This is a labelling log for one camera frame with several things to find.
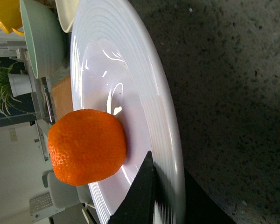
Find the yellow bowl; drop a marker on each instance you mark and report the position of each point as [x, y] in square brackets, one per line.
[10, 17]

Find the potted green plant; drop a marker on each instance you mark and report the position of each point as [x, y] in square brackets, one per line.
[9, 104]

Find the white ridged plate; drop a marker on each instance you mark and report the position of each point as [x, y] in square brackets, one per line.
[115, 68]

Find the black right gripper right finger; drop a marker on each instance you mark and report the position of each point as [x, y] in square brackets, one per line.
[200, 209]

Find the orange fruit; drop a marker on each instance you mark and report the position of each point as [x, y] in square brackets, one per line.
[86, 146]

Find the green ridged bowl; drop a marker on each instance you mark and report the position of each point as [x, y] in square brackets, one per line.
[44, 37]

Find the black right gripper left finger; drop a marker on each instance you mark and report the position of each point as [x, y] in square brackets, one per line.
[138, 205]

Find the cream bowl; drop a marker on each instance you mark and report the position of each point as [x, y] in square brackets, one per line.
[66, 10]

